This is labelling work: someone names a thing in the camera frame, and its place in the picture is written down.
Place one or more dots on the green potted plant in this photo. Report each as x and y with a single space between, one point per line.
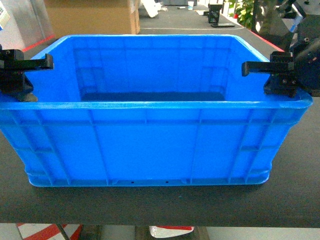
242 11

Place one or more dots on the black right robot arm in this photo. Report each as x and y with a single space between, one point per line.
294 27

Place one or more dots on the black mesh office chair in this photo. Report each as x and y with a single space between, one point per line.
267 24

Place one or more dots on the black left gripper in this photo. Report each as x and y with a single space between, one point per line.
15 82

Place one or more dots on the white paper cup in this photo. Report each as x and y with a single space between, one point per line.
190 5

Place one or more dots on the brown cardboard box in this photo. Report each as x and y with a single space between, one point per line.
92 17

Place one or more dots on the white foam piece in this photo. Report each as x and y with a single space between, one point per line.
151 6

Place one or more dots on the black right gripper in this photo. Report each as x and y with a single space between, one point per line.
282 80

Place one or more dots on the large blue plastic crate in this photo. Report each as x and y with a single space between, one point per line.
149 110

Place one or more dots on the black stand device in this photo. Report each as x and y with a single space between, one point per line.
213 15

